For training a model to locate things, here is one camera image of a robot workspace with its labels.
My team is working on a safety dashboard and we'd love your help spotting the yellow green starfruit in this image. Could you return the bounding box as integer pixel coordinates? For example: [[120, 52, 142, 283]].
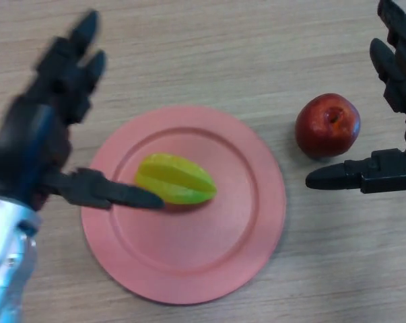
[[135, 153, 219, 205]]

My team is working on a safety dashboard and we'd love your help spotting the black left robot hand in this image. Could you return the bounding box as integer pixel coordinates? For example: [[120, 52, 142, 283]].
[[0, 9, 166, 211]]

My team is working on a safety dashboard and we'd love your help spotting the red apple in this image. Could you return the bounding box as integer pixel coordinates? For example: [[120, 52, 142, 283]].
[[294, 93, 361, 159]]

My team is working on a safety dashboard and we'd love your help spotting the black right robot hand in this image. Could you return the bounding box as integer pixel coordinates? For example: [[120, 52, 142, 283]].
[[305, 0, 406, 195]]

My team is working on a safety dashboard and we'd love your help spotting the pink round plate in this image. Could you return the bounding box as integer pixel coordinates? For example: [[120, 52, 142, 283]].
[[80, 106, 287, 306]]

